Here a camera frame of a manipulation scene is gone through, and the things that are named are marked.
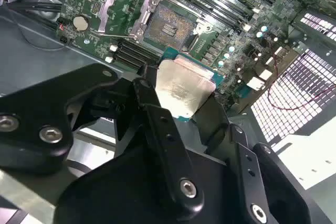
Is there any metal socket cover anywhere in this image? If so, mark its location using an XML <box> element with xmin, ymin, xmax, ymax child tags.
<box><xmin>97</xmin><ymin>0</ymin><xmax>160</xmax><ymax>43</ymax></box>

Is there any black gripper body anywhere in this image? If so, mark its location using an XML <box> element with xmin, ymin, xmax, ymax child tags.
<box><xmin>54</xmin><ymin>142</ymin><xmax>246</xmax><ymax>224</ymax></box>

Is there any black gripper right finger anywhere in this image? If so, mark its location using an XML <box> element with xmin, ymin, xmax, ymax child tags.
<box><xmin>195</xmin><ymin>94</ymin><xmax>332</xmax><ymax>224</ymax></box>

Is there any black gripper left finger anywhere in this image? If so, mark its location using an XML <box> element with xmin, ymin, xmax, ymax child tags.
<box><xmin>0</xmin><ymin>62</ymin><xmax>205</xmax><ymax>221</ymax></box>

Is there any silver green CPU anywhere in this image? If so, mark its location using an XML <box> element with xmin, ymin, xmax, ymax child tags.
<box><xmin>154</xmin><ymin>47</ymin><xmax>226</xmax><ymax>124</ymax></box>

